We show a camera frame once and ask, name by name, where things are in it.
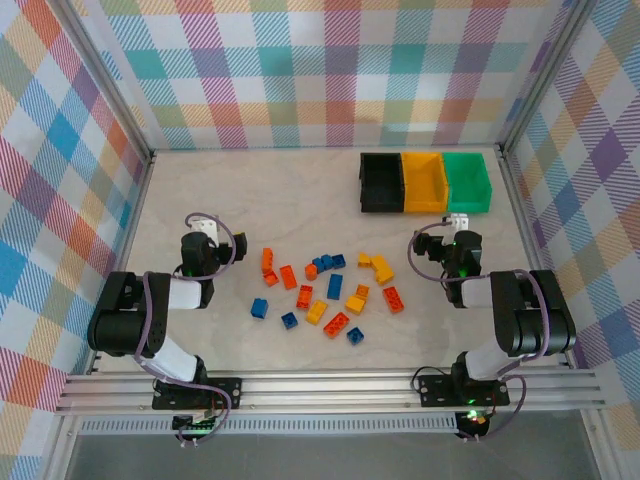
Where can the long orange lego brick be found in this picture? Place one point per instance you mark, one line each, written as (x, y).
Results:
(304, 296)
(336, 325)
(393, 299)
(288, 277)

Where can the small blue lego brick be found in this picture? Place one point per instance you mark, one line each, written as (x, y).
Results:
(259, 307)
(355, 336)
(323, 263)
(289, 320)
(339, 261)

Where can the aluminium side rail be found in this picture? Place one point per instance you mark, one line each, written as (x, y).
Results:
(524, 200)
(126, 250)

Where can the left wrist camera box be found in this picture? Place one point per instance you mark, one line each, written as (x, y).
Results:
(206, 227)

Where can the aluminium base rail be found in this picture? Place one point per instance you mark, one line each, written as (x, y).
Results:
(325, 392)

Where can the black plastic bin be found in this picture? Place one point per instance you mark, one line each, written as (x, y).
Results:
(382, 175)

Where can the long blue lego brick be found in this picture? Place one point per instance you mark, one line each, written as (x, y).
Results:
(335, 287)

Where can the controller board with green light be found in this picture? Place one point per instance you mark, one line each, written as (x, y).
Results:
(472, 417)
(192, 426)

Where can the aluminium frame post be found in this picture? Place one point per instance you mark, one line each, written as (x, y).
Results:
(543, 75)
(111, 82)

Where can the small yellow-orange lego brick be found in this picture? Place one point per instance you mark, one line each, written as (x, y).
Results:
(362, 291)

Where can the small orange lego brick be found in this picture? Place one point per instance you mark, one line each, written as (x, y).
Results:
(311, 271)
(271, 279)
(268, 259)

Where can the yellow plastic bin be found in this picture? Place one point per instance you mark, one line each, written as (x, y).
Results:
(422, 175)

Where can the green plastic bin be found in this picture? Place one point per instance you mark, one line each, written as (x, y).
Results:
(467, 175)

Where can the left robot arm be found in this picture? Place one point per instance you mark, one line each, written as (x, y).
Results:
(125, 315)

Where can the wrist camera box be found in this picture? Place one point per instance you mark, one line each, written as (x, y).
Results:
(206, 227)
(458, 221)

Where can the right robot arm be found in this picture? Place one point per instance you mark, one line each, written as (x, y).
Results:
(530, 320)

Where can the long yellow lego brick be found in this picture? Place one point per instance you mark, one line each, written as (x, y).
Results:
(316, 311)
(382, 270)

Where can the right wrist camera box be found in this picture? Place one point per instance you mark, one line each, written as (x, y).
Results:
(458, 221)

